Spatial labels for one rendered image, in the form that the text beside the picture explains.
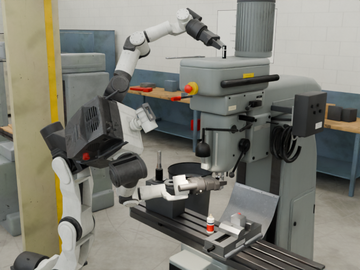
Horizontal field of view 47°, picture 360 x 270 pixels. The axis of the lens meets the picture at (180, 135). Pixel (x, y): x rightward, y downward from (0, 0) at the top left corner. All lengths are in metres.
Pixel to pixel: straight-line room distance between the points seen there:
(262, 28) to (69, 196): 1.30
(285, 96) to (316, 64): 4.13
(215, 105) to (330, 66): 4.55
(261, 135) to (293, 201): 0.51
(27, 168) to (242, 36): 2.05
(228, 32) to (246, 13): 5.19
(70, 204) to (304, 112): 1.26
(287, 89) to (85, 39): 7.36
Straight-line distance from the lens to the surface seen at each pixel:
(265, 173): 2.51
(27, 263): 2.59
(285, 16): 6.79
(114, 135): 1.82
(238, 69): 1.99
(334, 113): 5.90
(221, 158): 2.09
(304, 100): 2.11
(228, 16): 7.41
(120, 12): 9.56
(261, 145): 2.27
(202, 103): 2.05
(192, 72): 1.95
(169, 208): 2.49
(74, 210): 2.21
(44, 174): 3.58
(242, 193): 2.61
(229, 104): 1.98
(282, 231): 2.60
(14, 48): 3.32
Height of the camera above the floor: 2.02
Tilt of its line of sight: 14 degrees down
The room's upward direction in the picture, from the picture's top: 1 degrees clockwise
